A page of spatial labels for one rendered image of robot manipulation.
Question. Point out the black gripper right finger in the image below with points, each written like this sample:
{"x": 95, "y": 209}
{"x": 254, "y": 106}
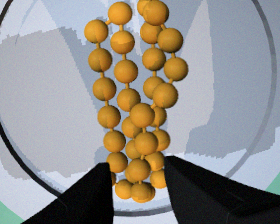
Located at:
{"x": 199, "y": 196}

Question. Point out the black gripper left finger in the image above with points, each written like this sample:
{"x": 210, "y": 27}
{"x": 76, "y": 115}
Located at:
{"x": 89, "y": 201}

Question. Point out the pale grey round board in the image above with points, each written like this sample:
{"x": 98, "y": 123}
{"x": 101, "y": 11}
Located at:
{"x": 226, "y": 118}

